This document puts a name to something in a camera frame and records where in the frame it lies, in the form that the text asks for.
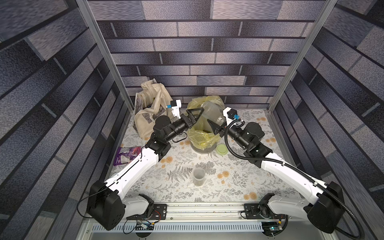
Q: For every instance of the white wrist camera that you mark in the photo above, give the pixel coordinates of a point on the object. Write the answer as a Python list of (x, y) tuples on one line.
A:
[(231, 115), (175, 106)]

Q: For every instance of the floral patterned table mat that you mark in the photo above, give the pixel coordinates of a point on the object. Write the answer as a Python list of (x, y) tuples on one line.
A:
[(228, 179)]

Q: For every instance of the yellow plastic bin liner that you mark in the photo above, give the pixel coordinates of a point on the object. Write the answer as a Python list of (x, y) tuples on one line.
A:
[(201, 134)]

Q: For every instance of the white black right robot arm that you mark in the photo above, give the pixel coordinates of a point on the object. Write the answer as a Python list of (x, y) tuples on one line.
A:
[(323, 204)]

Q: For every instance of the short frosted plastic cup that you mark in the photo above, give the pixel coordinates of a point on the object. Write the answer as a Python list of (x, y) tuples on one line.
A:
[(198, 176)]

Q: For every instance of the purple snack packet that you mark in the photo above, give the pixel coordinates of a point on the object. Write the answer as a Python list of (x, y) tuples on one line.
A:
[(126, 155)]

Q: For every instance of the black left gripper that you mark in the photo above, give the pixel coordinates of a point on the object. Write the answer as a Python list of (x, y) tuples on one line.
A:
[(188, 121)]

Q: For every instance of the glass jar with green lid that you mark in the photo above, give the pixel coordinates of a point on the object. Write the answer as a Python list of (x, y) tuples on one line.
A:
[(213, 112)]

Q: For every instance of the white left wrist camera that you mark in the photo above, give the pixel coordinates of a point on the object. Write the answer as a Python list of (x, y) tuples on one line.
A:
[(175, 106)]

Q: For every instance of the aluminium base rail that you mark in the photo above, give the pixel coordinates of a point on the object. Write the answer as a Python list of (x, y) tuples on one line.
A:
[(194, 218)]

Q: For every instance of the grey mesh waste bin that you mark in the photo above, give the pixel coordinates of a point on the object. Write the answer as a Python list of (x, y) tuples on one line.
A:
[(204, 151)]

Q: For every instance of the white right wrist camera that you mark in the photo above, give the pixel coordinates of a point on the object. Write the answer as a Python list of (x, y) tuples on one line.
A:
[(231, 115)]

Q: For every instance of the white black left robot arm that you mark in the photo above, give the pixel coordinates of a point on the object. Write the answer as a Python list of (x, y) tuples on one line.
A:
[(105, 202)]

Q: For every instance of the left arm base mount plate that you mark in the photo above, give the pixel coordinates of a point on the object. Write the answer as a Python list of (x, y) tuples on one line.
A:
[(156, 212)]

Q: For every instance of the green jar lid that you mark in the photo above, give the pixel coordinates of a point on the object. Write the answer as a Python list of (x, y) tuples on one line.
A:
[(222, 149)]

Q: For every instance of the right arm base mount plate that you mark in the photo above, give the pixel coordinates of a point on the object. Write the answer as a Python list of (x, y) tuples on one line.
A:
[(252, 211)]

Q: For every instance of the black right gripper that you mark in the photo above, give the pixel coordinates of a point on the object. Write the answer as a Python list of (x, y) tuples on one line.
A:
[(226, 127)]

